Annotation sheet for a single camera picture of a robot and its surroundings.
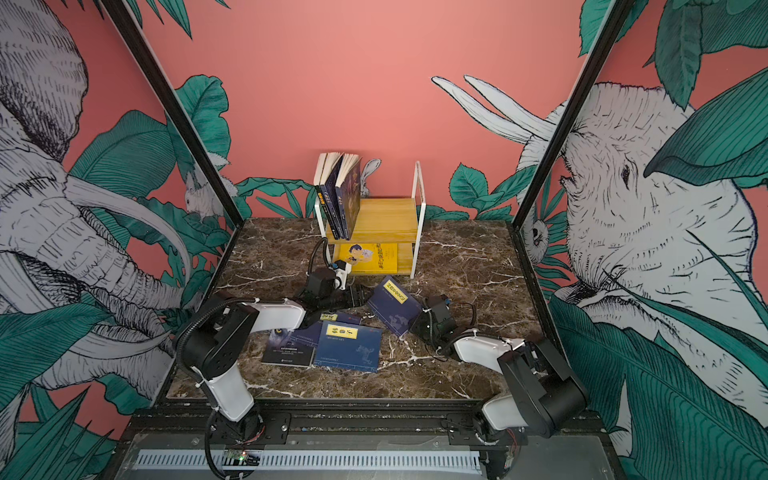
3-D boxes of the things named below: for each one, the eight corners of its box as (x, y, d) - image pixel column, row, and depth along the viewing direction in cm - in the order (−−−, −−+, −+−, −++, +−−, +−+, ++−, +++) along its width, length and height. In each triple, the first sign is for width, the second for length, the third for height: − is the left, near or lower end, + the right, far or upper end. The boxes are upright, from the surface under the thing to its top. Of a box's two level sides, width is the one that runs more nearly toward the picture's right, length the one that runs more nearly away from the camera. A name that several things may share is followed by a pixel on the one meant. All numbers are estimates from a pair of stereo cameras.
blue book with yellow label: (316, 371, 85) (313, 367, 82) (323, 326, 94) (321, 321, 91) (380, 371, 85) (380, 367, 82) (382, 327, 94) (381, 321, 91)
